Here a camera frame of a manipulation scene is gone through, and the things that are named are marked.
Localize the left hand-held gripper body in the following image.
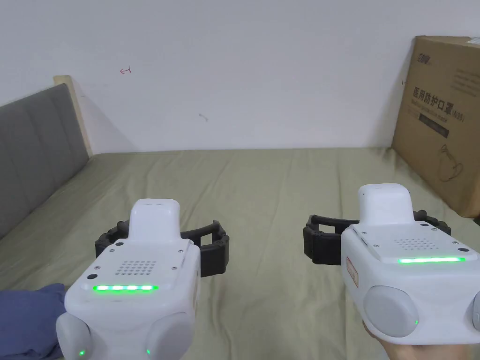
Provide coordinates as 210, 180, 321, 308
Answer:
56, 198, 202, 360

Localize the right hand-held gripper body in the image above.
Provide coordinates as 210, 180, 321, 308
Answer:
340, 182, 480, 346

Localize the person's right hand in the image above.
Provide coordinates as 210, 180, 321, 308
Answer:
361, 324, 480, 360

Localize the bed with pale green sheet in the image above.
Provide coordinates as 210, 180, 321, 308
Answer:
0, 146, 480, 360

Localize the brown cardboard carton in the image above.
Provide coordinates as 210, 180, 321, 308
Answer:
390, 35, 480, 219

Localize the dark blue garment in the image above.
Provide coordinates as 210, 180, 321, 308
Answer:
0, 283, 69, 360

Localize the grey padded headboard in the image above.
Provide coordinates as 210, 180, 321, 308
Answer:
0, 75, 94, 241

